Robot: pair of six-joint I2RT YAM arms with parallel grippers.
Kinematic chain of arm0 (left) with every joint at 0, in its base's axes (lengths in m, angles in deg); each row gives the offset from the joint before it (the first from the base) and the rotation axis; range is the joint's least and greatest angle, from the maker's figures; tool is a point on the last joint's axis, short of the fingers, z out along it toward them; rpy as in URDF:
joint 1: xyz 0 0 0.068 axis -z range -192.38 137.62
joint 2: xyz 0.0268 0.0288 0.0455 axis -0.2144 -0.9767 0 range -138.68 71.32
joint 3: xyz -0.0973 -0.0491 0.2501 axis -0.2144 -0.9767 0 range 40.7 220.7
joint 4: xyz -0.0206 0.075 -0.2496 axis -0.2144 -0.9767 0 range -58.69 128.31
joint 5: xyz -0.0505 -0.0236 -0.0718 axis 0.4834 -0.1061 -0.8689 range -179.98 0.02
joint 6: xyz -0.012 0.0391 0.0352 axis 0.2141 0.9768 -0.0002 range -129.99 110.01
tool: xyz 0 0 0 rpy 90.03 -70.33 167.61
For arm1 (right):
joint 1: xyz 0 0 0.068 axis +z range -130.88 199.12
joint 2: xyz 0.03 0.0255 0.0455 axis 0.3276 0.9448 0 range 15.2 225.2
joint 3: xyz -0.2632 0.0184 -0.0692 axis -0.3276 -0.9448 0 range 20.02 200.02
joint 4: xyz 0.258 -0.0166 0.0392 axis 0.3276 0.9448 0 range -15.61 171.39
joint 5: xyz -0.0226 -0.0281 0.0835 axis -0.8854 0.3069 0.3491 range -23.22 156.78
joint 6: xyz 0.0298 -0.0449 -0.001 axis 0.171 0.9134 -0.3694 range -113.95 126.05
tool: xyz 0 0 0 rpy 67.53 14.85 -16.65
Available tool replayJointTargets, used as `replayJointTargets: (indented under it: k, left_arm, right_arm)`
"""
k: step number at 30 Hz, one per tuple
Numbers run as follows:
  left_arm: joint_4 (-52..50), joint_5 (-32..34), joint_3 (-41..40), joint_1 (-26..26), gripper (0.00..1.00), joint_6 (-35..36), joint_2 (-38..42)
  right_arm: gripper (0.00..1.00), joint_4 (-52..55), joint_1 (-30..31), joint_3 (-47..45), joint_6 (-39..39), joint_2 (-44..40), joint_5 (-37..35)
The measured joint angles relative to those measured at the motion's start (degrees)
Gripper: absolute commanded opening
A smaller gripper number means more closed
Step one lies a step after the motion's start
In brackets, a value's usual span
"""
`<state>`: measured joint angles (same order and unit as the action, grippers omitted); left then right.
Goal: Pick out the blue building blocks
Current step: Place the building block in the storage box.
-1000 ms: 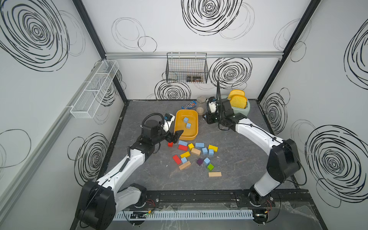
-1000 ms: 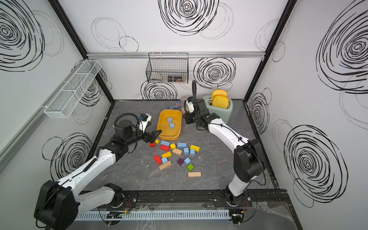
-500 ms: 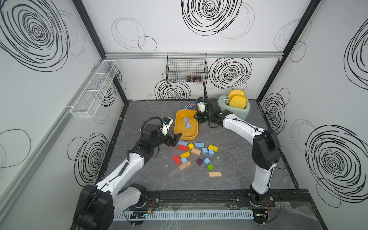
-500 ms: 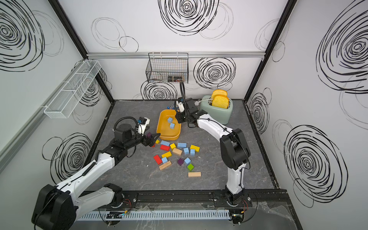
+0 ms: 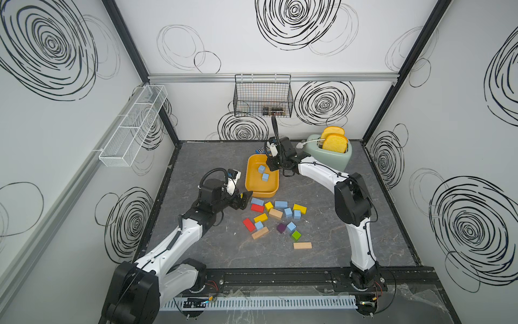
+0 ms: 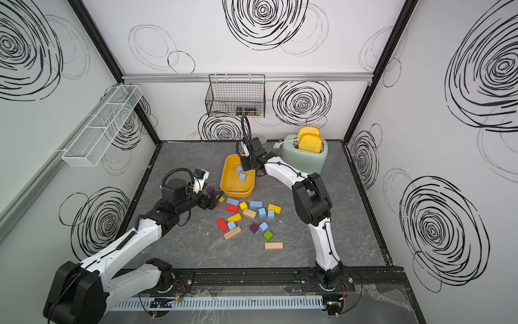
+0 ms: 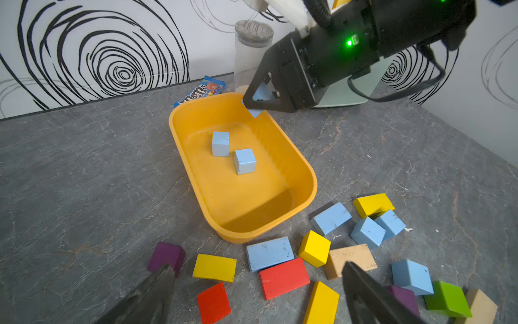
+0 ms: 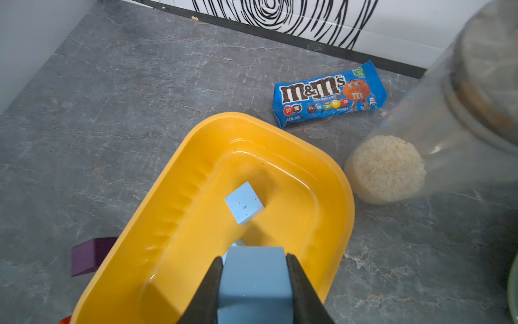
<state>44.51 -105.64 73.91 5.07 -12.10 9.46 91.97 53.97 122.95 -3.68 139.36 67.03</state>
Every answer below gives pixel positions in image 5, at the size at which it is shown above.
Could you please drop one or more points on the black wire basket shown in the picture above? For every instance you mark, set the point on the black wire basket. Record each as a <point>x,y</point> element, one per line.
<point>263,95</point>

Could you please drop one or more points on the yellow plastic tub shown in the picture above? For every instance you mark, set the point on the yellow plastic tub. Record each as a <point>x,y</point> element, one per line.
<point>263,182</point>

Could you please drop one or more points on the tan wooden block front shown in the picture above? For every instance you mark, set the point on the tan wooden block front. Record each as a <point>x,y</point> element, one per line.
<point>302,245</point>

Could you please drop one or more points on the purple cube lower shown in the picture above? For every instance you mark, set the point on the purple cube lower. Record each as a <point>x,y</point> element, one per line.
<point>281,228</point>

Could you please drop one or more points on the long blue block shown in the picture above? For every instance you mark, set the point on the long blue block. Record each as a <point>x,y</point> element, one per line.
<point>281,204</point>
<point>257,201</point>

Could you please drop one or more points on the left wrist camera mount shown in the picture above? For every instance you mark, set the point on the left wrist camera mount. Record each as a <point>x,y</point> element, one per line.
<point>233,178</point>

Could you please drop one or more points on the long red block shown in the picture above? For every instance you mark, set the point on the long red block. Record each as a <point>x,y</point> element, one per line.
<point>250,226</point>

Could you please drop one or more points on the yellow sponge toast back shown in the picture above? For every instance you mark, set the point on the yellow sponge toast back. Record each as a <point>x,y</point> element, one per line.
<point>331,130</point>

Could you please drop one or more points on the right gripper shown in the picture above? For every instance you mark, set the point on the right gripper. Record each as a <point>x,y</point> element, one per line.
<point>270,164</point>

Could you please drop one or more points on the tan wooden block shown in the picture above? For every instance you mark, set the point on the tan wooden block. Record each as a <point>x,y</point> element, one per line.
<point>302,245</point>
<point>260,233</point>
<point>277,214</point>

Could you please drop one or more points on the green cube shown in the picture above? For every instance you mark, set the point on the green cube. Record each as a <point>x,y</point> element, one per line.
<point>296,235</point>

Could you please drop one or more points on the long blue block centre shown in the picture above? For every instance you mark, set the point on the long blue block centre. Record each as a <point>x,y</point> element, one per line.
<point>281,204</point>

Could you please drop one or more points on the mint green toaster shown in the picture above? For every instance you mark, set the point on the mint green toaster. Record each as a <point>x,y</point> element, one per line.
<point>337,161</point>

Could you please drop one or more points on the long yellow block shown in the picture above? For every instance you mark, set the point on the long yellow block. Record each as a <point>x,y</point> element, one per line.
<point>261,218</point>

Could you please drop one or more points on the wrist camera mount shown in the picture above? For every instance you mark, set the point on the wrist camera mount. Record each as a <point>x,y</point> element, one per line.
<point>273,147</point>
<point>233,178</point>

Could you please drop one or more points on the small yellow cube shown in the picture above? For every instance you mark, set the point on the small yellow cube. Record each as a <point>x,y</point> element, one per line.
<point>268,206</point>

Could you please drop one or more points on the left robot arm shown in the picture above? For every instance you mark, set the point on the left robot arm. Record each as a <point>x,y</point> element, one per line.
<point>138,290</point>

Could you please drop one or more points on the yellow block right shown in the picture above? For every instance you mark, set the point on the yellow block right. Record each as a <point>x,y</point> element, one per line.
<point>300,208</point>

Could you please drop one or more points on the long blue block left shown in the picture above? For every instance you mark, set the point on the long blue block left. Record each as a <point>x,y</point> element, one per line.
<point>257,201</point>

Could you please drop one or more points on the tan wooden block lower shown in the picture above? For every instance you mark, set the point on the tan wooden block lower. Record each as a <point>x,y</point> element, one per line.
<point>260,233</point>

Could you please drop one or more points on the white slotted cable duct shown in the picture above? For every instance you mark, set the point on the white slotted cable duct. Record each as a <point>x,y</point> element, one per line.
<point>241,303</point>

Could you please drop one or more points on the yellow sponge toast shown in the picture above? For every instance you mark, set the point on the yellow sponge toast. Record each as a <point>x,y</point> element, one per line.
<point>336,143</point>
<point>331,130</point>

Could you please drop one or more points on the red flat block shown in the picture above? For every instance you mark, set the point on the red flat block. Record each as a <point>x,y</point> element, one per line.
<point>257,208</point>

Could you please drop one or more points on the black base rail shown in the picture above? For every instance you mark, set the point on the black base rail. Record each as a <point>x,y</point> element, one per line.
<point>336,278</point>

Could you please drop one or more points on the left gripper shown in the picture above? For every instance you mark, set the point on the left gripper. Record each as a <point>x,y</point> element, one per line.
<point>243,198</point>

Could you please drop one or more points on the yellow sponge toast front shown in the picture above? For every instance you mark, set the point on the yellow sponge toast front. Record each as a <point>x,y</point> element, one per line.
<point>336,143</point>

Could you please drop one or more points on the tan wooden block centre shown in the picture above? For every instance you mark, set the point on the tan wooden block centre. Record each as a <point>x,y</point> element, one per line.
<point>277,214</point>

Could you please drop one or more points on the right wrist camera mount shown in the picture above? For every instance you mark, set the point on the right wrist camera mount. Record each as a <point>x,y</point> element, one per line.
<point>273,147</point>

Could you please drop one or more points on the white wire shelf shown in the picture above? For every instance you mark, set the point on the white wire shelf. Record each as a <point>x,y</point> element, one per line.
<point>139,129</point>

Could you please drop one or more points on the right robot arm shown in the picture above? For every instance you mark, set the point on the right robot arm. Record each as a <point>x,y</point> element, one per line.
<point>353,205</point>

